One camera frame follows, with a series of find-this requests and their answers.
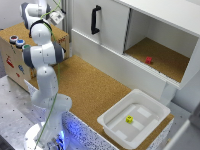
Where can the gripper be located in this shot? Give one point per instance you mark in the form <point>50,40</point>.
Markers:
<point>57,16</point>

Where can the red button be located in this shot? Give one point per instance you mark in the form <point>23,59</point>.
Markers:
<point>13,38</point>

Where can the yellow block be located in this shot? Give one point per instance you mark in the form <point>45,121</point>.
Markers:
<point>129,119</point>

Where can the wooden drawer box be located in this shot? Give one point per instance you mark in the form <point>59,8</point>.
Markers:
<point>11,61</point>

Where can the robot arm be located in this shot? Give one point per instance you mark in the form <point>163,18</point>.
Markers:
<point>46,83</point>

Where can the pink block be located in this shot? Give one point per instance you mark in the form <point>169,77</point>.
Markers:
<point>148,60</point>

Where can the blue button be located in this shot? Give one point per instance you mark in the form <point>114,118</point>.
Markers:
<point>20,42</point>

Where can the green button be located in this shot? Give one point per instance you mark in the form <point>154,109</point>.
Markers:
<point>25,46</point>

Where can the white plastic box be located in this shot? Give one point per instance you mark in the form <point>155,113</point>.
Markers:
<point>133,133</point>

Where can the white sliding door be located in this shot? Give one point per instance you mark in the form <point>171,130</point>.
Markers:
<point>111,25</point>

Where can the white cabinet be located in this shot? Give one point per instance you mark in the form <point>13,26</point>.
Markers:
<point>110,61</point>

